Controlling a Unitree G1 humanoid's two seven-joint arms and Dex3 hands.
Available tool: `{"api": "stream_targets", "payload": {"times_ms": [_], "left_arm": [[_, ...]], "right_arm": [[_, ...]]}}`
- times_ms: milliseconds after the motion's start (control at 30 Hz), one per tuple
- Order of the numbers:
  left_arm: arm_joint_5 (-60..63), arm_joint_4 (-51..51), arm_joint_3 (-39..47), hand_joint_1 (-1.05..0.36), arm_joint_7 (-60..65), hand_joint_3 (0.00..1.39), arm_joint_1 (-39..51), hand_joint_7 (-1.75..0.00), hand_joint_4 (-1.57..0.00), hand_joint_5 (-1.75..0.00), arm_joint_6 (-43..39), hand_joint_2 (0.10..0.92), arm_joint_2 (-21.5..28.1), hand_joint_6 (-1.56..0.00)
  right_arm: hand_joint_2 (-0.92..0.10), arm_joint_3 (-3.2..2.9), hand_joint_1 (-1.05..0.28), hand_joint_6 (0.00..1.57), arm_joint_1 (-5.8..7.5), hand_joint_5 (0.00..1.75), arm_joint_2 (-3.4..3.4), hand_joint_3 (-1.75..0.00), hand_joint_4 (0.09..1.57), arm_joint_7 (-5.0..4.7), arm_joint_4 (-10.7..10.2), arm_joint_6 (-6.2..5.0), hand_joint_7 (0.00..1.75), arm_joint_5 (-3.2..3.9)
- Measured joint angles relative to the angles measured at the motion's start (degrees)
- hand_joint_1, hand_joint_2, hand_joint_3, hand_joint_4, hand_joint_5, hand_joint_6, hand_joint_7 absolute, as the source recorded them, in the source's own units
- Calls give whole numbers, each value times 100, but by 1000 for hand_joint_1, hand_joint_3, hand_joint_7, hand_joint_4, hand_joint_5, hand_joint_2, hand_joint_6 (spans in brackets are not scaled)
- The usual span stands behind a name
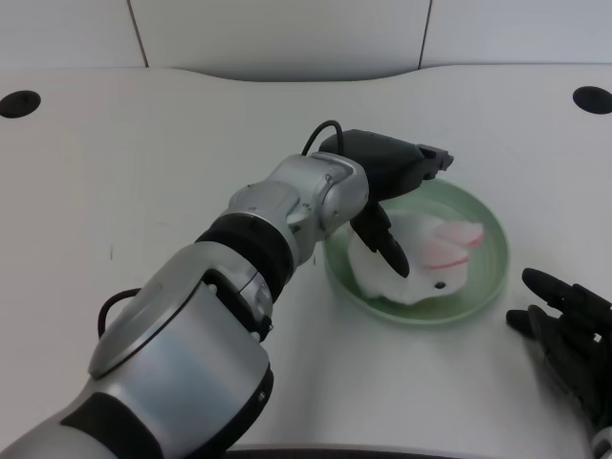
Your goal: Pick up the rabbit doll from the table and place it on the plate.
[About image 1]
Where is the white pink rabbit doll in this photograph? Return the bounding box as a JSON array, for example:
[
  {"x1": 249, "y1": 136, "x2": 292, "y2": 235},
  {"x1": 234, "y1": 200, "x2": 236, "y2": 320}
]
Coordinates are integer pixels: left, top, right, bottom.
[{"x1": 347, "y1": 210, "x2": 487, "y2": 306}]

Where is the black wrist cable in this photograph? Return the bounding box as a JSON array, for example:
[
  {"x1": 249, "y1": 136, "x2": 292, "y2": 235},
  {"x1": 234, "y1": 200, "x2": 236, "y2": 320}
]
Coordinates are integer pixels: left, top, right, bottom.
[{"x1": 301, "y1": 120, "x2": 346, "y2": 157}]

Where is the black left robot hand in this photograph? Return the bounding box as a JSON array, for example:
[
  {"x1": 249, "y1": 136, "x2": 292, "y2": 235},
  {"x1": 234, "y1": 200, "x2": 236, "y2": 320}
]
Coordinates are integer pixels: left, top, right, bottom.
[{"x1": 318, "y1": 128, "x2": 456, "y2": 279}]

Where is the black elbow cable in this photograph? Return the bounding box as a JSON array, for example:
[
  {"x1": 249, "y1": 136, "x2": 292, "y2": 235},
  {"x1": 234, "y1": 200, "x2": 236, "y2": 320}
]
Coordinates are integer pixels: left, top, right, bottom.
[{"x1": 97, "y1": 286, "x2": 142, "y2": 341}]

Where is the black round desk grommet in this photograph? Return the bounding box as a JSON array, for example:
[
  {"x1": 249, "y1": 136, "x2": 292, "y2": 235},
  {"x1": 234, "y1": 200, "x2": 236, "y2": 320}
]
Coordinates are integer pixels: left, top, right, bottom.
[
  {"x1": 0, "y1": 90, "x2": 42, "y2": 120},
  {"x1": 572, "y1": 85, "x2": 612, "y2": 115}
]

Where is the green round plate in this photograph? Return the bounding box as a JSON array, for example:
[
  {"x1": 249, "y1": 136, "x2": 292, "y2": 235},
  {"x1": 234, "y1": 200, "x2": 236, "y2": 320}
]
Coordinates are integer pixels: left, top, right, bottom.
[{"x1": 322, "y1": 177, "x2": 511, "y2": 327}]

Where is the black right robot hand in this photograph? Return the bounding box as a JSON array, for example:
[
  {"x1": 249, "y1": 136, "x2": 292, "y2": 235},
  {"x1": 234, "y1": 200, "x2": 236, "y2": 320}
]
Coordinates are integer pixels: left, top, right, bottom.
[{"x1": 506, "y1": 267, "x2": 612, "y2": 436}]

